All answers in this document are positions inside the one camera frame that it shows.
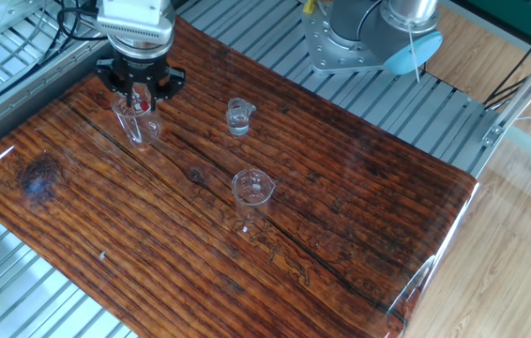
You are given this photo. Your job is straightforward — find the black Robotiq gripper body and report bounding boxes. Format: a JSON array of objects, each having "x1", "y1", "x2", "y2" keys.
[{"x1": 114, "y1": 54, "x2": 172, "y2": 91}]

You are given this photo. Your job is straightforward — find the black floor cables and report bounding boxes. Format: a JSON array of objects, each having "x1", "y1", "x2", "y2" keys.
[{"x1": 483, "y1": 8, "x2": 531, "y2": 112}]

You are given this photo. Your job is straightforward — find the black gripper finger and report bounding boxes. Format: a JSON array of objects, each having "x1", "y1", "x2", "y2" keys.
[
  {"x1": 95, "y1": 56, "x2": 134, "y2": 109},
  {"x1": 152, "y1": 65, "x2": 187, "y2": 101}
]

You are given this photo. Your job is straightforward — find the glossy wood-pattern mat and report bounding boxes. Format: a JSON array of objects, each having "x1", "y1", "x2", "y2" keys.
[{"x1": 0, "y1": 16, "x2": 478, "y2": 338}]

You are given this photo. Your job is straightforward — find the silver wrist coupling flange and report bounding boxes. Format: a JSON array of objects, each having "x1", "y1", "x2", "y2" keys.
[{"x1": 107, "y1": 32, "x2": 175, "y2": 60}]

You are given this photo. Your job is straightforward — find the grey metal table rail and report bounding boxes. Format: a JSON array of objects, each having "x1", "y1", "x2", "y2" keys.
[{"x1": 0, "y1": 37, "x2": 116, "y2": 165}]

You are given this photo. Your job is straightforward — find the white zip tie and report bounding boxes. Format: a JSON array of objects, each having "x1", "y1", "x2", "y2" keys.
[{"x1": 405, "y1": 21, "x2": 424, "y2": 84}]

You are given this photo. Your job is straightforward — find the tall clear glass beaker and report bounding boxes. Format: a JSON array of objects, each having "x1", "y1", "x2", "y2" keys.
[{"x1": 110, "y1": 89, "x2": 163, "y2": 151}]

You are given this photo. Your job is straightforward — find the small glass reagent bottle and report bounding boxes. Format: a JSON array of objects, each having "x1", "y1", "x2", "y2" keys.
[{"x1": 225, "y1": 97, "x2": 250, "y2": 137}]

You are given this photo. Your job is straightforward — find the aluminium frame post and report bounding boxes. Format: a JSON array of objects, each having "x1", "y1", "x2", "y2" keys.
[{"x1": 480, "y1": 27, "x2": 531, "y2": 147}]

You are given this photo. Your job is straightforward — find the small clear glass beaker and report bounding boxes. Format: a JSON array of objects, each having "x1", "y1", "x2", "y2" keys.
[{"x1": 231, "y1": 167, "x2": 277, "y2": 224}]

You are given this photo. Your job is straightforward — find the black cable bundle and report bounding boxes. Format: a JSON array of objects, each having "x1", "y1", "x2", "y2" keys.
[{"x1": 0, "y1": 0, "x2": 82, "y2": 121}]

